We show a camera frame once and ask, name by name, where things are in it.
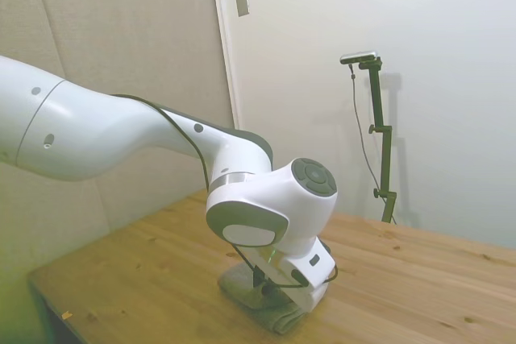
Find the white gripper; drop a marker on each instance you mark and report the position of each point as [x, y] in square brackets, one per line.
[298, 293]

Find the dark green camera stand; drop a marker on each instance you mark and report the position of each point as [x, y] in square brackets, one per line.
[381, 118]

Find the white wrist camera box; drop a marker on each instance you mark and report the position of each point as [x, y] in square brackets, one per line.
[314, 265]

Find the grey wall plate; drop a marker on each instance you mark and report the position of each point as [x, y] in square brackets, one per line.
[242, 1]

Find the silver exterior camera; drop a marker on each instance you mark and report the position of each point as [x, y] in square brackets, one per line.
[359, 57]

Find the white door frame strip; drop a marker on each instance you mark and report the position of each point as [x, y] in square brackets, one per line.
[225, 58]

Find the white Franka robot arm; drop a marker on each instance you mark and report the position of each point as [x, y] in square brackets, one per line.
[121, 138]

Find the small yellow tape piece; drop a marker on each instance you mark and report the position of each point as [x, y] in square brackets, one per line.
[66, 314]

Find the grey towel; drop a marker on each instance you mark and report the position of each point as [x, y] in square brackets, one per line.
[242, 285]

